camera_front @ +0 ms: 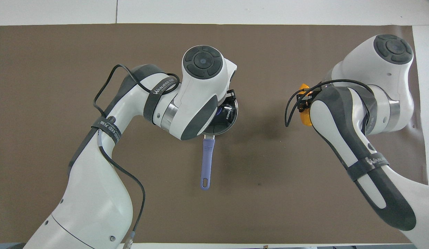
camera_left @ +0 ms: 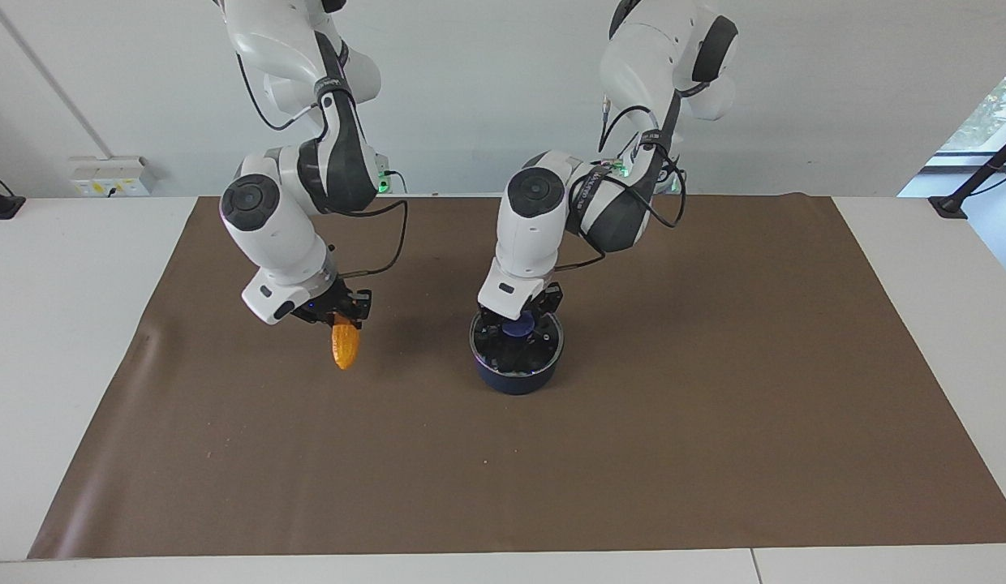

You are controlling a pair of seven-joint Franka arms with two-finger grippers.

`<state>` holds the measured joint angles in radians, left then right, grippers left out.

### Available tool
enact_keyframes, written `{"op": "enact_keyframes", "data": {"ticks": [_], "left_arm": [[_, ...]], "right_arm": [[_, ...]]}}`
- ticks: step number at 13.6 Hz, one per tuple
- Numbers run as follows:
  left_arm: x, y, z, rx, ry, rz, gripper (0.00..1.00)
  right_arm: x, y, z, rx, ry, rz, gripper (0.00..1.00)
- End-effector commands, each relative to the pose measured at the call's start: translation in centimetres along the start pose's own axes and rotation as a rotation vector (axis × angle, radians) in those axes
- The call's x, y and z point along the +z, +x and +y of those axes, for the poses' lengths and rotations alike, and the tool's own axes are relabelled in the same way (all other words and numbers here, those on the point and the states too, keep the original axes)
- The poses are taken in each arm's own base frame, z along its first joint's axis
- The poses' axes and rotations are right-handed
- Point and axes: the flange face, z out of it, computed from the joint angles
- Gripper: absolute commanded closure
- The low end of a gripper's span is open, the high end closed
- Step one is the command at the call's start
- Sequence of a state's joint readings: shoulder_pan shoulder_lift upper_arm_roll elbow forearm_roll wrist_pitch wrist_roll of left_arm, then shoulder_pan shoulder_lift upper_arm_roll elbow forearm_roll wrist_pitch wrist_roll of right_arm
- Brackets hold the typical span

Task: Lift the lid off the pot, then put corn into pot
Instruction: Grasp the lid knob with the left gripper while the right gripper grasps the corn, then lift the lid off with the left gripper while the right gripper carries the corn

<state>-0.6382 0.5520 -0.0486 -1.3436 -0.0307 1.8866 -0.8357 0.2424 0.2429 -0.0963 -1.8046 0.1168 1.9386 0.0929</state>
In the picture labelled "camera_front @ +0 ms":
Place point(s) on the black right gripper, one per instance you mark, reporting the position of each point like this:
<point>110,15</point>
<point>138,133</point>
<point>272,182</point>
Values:
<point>303,102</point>

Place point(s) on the glass lid with blue knob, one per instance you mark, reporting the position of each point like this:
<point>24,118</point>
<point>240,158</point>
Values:
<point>229,116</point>

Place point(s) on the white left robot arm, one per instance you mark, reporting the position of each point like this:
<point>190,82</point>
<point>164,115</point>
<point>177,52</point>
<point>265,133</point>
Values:
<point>97,193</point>

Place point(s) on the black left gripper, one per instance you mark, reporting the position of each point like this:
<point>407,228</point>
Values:
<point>230,95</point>

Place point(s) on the yellow corn cob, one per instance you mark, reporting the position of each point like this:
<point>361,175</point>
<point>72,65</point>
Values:
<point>306,119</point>

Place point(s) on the brown table mat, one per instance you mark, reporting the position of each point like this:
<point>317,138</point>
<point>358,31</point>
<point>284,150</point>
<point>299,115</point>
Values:
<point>270,207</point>

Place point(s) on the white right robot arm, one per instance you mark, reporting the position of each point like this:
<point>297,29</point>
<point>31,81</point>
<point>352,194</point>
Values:
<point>391,69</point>

